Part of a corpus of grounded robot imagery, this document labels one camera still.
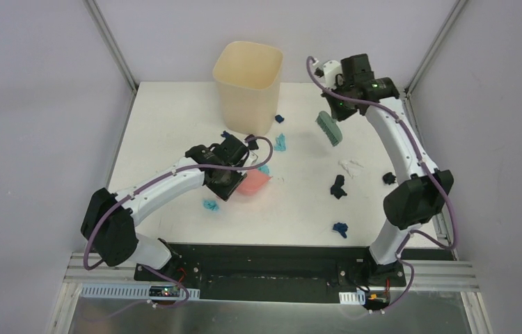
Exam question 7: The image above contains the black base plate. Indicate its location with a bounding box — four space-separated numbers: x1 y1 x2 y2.
134 243 407 305

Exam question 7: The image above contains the blue paper scrap front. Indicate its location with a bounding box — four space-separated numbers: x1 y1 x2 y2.
332 222 348 239

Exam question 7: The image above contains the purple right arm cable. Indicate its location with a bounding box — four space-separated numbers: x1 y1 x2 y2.
306 56 459 315

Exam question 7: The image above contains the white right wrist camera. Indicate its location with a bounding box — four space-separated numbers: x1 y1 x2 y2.
314 60 344 89

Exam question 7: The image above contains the white slotted cable duct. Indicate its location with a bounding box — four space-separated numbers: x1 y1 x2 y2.
338 290 366 305
80 283 200 301

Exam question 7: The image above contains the small black scrap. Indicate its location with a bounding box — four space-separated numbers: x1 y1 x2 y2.
382 172 397 185

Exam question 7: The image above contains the white slotted cable duct right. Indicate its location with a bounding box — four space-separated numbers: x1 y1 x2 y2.
338 290 366 305

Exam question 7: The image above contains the white slotted cable duct left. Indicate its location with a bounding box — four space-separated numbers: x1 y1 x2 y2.
80 283 200 301

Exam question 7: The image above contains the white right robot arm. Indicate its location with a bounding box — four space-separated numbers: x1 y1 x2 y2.
314 54 454 285

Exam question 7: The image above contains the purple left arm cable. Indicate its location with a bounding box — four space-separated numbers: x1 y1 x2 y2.
83 134 274 310

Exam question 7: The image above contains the green hand brush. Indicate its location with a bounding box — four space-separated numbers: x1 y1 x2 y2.
315 111 343 147

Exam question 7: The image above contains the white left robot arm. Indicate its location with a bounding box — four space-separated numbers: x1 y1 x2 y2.
80 136 258 282

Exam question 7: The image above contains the cream plastic waste bin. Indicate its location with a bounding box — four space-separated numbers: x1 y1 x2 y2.
212 41 283 136

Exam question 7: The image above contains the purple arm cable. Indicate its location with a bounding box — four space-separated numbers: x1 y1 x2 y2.
83 134 274 310
306 56 459 315

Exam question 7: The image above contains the teal paper scrap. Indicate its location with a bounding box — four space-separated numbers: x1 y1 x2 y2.
258 165 271 175
203 200 220 212
273 134 287 152

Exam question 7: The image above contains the pink plastic dustpan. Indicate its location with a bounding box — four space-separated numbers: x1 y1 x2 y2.
237 169 271 196

